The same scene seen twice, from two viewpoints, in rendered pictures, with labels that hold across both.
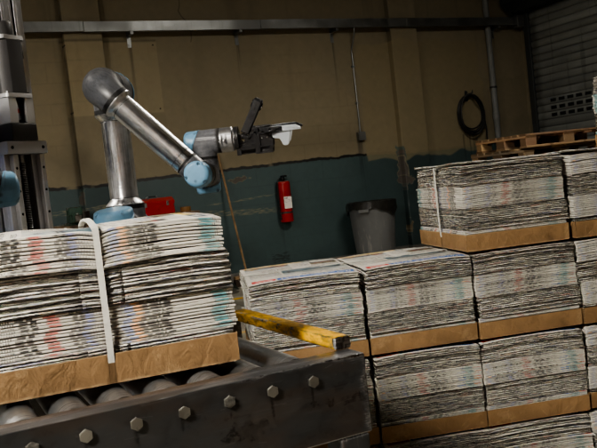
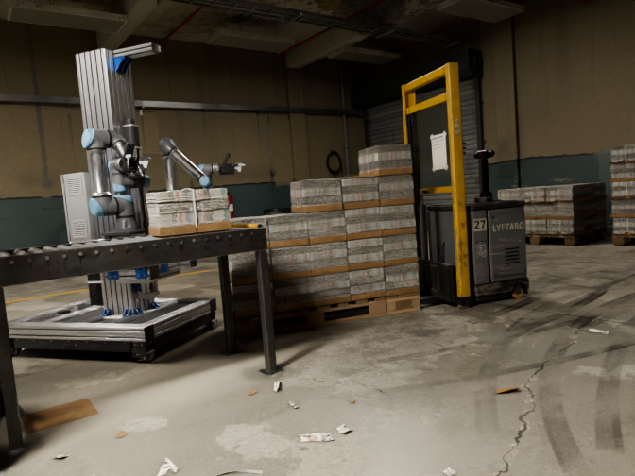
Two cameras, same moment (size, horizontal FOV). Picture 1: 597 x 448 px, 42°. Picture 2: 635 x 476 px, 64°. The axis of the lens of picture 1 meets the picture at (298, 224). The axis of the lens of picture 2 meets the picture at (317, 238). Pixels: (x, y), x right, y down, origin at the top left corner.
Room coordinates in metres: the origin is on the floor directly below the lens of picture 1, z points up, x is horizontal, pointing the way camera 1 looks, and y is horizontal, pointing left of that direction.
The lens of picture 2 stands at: (-1.60, 0.11, 0.95)
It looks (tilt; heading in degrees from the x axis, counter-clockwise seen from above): 5 degrees down; 351
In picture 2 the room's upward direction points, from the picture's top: 4 degrees counter-clockwise
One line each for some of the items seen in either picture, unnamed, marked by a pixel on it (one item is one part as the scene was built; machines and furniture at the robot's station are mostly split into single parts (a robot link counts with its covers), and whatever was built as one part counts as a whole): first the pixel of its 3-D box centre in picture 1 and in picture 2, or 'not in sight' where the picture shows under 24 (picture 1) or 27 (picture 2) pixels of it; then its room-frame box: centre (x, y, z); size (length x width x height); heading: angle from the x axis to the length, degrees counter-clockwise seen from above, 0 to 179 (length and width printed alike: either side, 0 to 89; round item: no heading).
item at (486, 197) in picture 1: (486, 203); (315, 196); (2.21, -0.54, 0.95); 0.38 x 0.29 x 0.23; 9
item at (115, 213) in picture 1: (115, 229); not in sight; (2.27, 0.53, 0.98); 0.13 x 0.12 x 0.14; 177
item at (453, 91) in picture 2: not in sight; (456, 181); (2.03, -1.60, 0.97); 0.09 x 0.09 x 1.75; 8
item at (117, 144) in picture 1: (119, 160); (171, 175); (2.40, 0.52, 1.19); 0.15 x 0.12 x 0.55; 177
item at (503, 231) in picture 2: not in sight; (475, 248); (2.41, -1.92, 0.40); 0.69 x 0.55 x 0.80; 8
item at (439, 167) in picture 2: not in sight; (433, 146); (2.36, -1.57, 1.28); 0.57 x 0.01 x 0.65; 8
